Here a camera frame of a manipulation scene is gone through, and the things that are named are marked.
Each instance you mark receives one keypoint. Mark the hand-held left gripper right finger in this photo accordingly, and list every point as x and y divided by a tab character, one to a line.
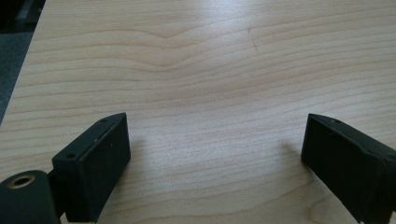
345	168

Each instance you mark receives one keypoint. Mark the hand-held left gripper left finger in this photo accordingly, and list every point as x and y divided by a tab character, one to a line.
93	168

